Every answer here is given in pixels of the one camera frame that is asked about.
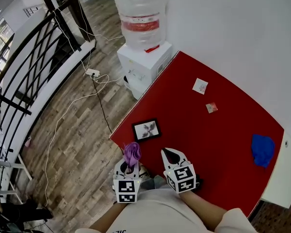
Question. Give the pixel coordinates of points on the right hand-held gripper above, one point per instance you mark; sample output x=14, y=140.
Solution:
x=182, y=179

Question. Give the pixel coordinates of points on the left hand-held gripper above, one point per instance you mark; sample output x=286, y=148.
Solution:
x=127, y=190

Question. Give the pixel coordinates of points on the purple cloth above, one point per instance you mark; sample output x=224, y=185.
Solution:
x=132, y=153

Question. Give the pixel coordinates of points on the black framed picture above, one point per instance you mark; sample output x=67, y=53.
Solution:
x=146, y=130

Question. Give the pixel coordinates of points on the person's right forearm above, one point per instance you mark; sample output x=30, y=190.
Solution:
x=203, y=210

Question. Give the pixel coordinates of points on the person's left forearm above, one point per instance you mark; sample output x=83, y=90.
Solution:
x=106, y=217

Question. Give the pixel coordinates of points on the person's grey trousers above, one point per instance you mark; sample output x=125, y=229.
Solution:
x=155, y=182

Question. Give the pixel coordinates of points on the person's white shirt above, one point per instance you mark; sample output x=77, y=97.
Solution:
x=157, y=215

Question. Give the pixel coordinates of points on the small red white packet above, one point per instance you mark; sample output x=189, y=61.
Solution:
x=211, y=107

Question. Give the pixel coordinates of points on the white square card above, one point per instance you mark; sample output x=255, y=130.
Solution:
x=200, y=86

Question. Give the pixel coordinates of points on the blue cloth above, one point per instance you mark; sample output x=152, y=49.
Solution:
x=263, y=150

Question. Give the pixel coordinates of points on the white power strip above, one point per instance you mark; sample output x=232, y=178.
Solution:
x=92, y=72

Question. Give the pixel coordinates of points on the small pink floor item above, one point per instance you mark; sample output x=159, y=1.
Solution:
x=28, y=142

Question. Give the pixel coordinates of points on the red tag on dispenser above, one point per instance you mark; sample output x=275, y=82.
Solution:
x=152, y=49

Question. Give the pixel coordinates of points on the white desk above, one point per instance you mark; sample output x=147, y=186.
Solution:
x=2, y=173

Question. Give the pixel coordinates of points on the water dispenser with bottle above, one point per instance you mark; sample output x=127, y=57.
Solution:
x=140, y=13

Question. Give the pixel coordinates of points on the black stair railing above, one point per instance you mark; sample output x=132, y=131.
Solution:
x=38, y=45

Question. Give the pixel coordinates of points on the large window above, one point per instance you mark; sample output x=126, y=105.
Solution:
x=0, y=47

